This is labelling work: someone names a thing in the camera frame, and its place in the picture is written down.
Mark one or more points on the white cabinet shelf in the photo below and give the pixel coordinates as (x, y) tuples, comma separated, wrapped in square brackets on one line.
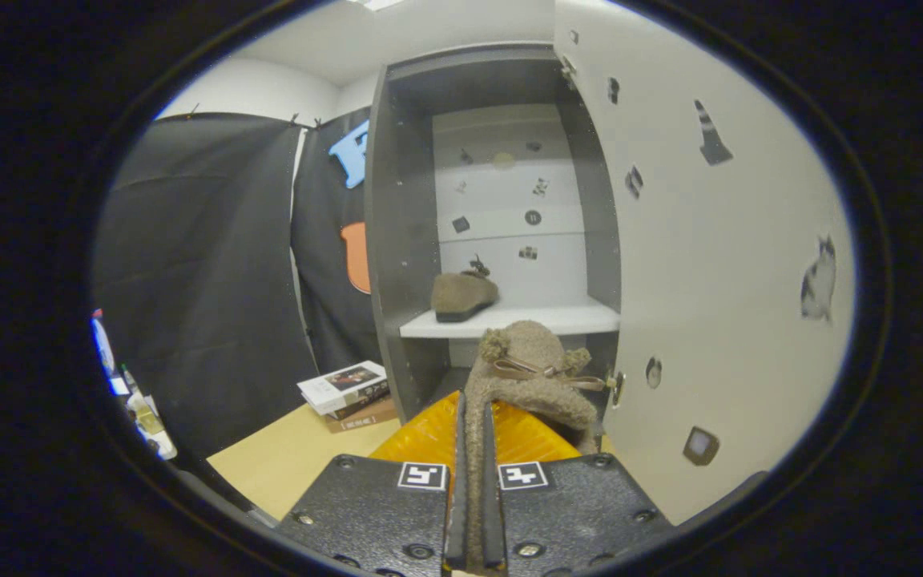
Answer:
[(566, 319)]

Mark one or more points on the large ceiling light panel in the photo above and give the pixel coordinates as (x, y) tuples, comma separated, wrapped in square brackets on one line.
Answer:
[(381, 3)]

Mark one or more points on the grey shoe cabinet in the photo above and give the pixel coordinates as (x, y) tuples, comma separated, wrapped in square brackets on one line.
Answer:
[(401, 240)]

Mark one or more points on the white book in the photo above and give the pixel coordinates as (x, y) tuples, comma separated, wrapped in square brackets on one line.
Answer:
[(341, 383)]

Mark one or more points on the brown plush shoe with bow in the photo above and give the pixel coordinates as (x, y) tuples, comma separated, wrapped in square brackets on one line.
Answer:
[(534, 353), (461, 295)]

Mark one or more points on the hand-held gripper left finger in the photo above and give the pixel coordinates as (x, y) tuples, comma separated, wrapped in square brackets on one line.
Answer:
[(456, 529)]

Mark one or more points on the white shoe cabinet door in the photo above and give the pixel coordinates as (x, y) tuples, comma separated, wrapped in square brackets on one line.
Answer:
[(734, 320)]

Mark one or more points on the colourful blurred items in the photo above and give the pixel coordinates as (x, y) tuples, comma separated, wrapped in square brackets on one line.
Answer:
[(145, 417)]

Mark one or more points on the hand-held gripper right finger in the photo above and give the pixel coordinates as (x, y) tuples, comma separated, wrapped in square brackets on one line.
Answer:
[(492, 529)]

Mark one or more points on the black backdrop cloth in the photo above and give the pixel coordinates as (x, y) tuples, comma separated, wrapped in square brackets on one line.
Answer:
[(205, 280)]

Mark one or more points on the brown book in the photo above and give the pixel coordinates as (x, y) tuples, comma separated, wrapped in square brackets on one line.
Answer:
[(361, 421)]

